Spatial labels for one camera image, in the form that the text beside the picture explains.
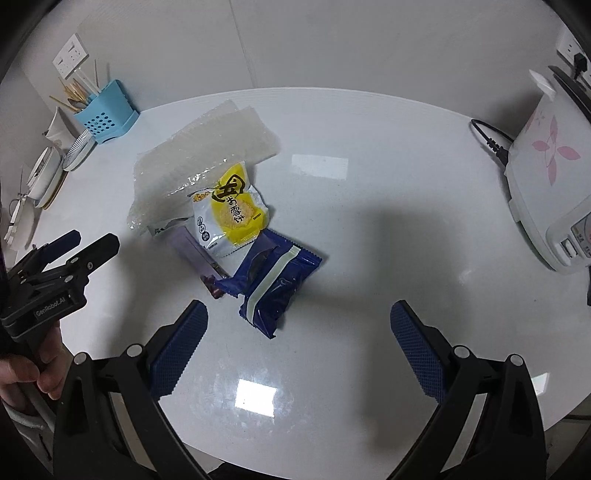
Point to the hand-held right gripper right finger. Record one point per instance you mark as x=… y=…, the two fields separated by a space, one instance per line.
x=415 y=353

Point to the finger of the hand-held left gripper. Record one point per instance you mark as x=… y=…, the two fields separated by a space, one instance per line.
x=62 y=242
x=99 y=251

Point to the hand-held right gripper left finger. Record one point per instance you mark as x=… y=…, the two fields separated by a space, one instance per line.
x=180 y=350

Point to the purple wrapper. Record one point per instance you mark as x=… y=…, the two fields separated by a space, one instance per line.
x=196 y=254

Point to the dark blue snack wrapper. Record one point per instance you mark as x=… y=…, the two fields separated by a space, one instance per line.
x=277 y=286

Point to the yellow and white snack wrapper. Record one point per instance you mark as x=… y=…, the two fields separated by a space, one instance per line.
x=235 y=210

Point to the clear bubble wrap sheet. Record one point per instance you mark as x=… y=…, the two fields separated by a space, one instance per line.
x=207 y=138

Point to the person's left hand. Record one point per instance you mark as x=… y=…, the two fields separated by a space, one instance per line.
x=27 y=374

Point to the glass lid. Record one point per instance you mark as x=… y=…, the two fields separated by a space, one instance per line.
x=19 y=221

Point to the stack of white bowls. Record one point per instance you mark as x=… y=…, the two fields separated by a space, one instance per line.
x=44 y=173

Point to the blue patterned plate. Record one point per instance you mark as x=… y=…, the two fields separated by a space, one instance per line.
x=77 y=150

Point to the white cone-shaped jug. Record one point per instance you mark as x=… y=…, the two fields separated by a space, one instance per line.
x=57 y=127

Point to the blue plastic cutlery holder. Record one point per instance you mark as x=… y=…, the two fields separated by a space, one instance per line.
x=108 y=115

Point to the bundle of wooden chopsticks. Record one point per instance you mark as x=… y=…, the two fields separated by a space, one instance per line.
x=69 y=94

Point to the white chopsticks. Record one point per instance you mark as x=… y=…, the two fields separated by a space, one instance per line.
x=88 y=83

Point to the white rice cooker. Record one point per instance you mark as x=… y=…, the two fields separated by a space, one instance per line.
x=549 y=161

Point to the black plug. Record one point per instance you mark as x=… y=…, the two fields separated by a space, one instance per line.
x=581 y=69

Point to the white wall socket with plug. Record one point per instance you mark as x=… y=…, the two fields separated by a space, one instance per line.
x=567 y=46

